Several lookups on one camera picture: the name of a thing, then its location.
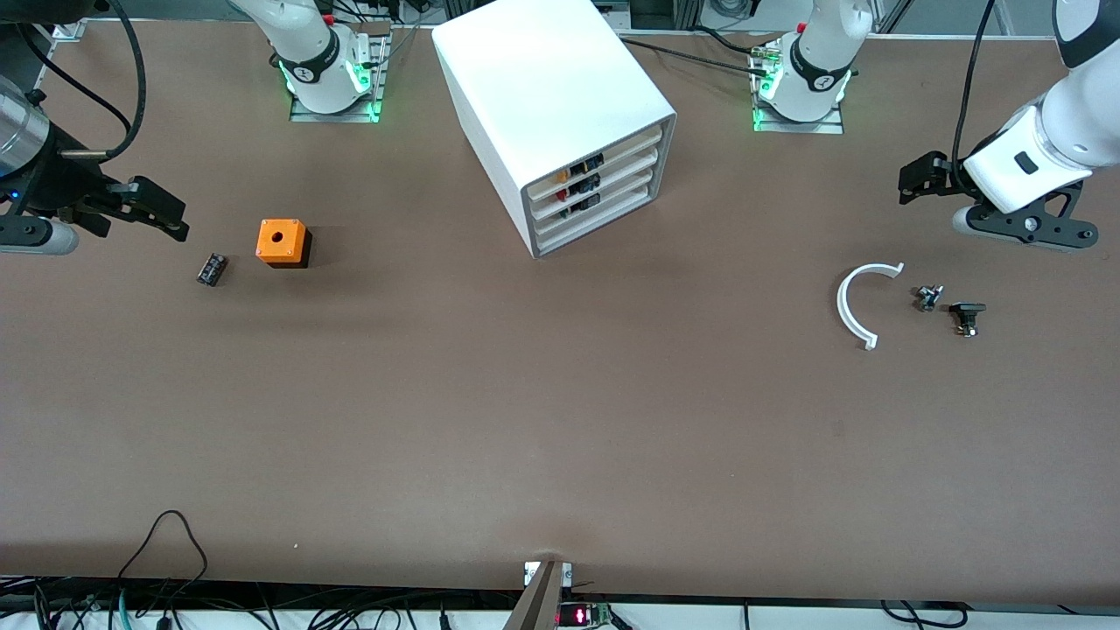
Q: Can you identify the white drawer with black part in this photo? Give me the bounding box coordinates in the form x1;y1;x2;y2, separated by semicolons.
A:
532;168;657;239

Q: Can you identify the white empty-looking drawer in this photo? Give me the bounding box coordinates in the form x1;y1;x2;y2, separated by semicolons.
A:
535;185;655;256

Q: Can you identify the white drawer with button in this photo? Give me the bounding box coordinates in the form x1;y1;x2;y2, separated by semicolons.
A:
525;124;664;197

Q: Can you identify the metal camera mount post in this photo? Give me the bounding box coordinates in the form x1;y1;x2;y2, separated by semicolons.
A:
502;560;575;630

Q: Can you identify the black cable behind cabinet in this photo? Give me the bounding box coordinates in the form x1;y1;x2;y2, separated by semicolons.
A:
617;24;781;78

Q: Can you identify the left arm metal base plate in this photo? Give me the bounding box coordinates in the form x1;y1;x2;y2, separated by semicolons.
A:
749;35;846;136

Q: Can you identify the white drawer cabinet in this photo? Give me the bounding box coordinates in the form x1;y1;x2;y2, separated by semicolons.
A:
431;0;678;260

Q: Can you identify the board with red LED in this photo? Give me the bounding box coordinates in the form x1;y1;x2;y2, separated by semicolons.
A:
556;601;615;630

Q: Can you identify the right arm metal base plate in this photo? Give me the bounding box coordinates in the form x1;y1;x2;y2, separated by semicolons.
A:
289;21;391;124

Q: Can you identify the small black switch part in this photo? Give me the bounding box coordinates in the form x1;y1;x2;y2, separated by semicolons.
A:
949;301;988;339

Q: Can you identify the white drawer with red part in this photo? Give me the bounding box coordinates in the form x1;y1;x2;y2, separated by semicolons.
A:
528;147;661;220

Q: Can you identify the orange box with hole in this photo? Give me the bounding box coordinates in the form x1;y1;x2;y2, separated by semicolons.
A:
255;218;312;270

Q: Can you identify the black looped table-edge cable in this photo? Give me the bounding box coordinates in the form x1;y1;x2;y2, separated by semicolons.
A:
116;509;210;606

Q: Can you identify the white curved plastic arc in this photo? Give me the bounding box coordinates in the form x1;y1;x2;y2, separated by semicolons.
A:
836;262;906;351

